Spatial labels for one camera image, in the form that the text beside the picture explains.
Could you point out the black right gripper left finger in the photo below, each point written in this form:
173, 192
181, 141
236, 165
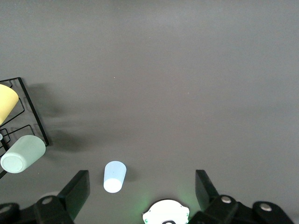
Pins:
74, 193

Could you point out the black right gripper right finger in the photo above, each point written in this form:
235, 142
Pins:
205, 193

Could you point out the pale green plastic cup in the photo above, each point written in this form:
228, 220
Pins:
23, 151

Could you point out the yellow plastic cup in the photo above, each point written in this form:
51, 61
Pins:
7, 100

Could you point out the light blue plastic cup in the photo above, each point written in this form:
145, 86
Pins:
114, 175

